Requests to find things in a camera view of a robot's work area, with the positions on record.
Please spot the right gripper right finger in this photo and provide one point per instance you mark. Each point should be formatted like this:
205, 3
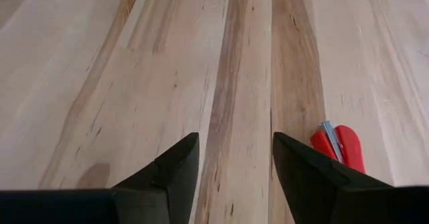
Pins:
318, 194

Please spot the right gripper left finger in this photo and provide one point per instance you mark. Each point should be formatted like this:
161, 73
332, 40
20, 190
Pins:
167, 194

